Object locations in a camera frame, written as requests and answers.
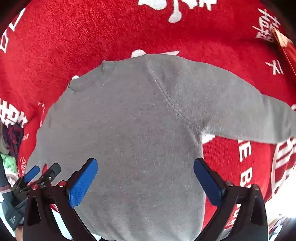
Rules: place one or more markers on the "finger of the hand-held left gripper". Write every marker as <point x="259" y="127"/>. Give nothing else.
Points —
<point x="32" y="173"/>
<point x="52" y="171"/>

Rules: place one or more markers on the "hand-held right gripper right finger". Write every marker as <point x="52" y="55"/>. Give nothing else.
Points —
<point x="207" y="183"/>

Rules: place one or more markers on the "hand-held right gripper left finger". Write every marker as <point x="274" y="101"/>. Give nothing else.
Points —
<point x="82" y="182"/>

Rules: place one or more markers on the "grey sweater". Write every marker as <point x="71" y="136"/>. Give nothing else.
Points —
<point x="138" y="129"/>

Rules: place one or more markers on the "green patterned cloth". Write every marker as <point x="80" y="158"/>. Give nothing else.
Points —
<point x="8" y="165"/>

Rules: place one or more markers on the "dark plaid cloth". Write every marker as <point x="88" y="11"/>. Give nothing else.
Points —
<point x="16" y="139"/>

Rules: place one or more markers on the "colourful printed book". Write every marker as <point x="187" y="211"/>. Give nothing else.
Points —
<point x="278" y="226"/>

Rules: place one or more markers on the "red printed blanket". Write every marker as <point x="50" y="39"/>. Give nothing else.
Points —
<point x="81" y="39"/>

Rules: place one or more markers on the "red paper packet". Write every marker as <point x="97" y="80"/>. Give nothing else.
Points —
<point x="285" y="49"/>

